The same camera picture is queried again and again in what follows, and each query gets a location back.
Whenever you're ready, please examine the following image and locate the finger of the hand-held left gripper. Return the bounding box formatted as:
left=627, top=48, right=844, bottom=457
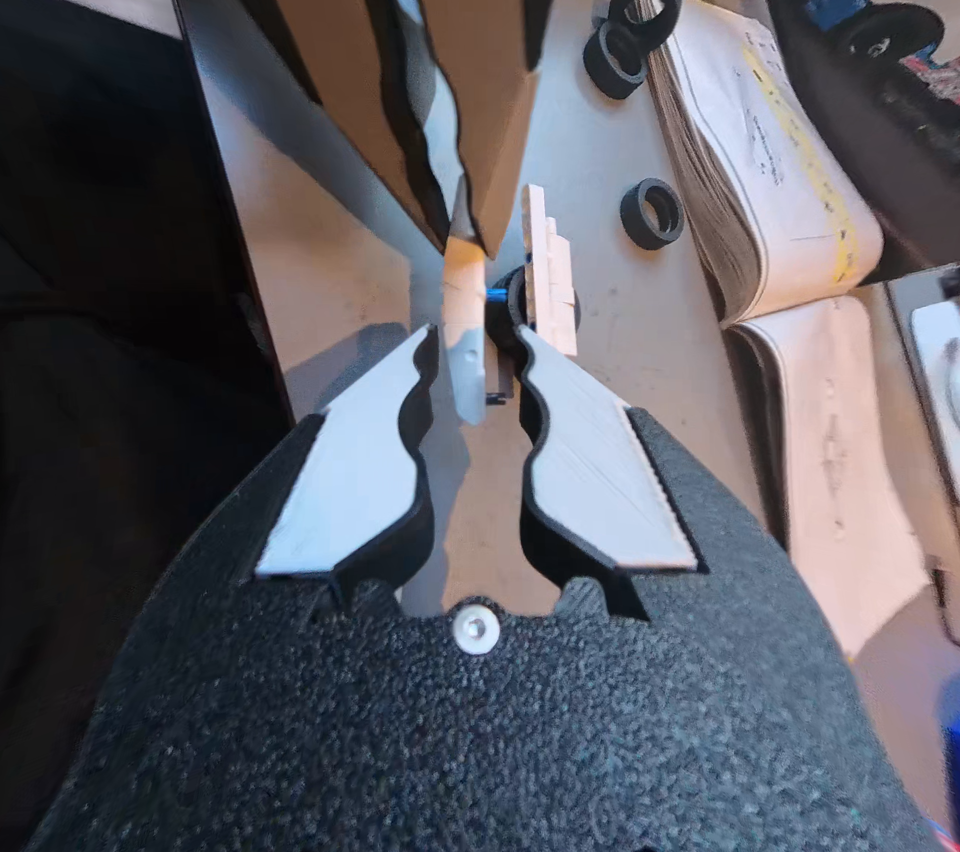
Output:
left=238, top=0, right=453, bottom=253
left=405, top=0, right=543, bottom=260

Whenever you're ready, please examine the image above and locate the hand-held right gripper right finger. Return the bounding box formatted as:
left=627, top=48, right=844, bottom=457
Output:
left=516, top=325, right=701, bottom=620

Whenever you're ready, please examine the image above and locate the white curved toy beam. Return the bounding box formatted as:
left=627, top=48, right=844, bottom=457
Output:
left=441, top=238, right=490, bottom=427

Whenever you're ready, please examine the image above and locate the thick open instruction booklet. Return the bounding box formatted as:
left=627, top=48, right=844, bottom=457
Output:
left=645, top=0, right=935, bottom=658

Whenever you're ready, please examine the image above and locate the white hinged brick assembly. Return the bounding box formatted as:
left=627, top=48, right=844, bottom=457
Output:
left=521, top=183, right=580, bottom=358

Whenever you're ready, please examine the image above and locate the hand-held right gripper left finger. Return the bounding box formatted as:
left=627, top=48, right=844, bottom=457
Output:
left=255, top=324, right=441, bottom=605

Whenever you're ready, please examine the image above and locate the toy race car box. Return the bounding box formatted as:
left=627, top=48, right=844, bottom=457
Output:
left=753, top=0, right=960, bottom=268

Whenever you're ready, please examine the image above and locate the grey desk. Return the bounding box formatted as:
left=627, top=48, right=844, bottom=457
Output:
left=142, top=0, right=939, bottom=658

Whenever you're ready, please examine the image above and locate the white flat device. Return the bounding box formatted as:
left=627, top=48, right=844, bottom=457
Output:
left=911, top=300, right=960, bottom=418

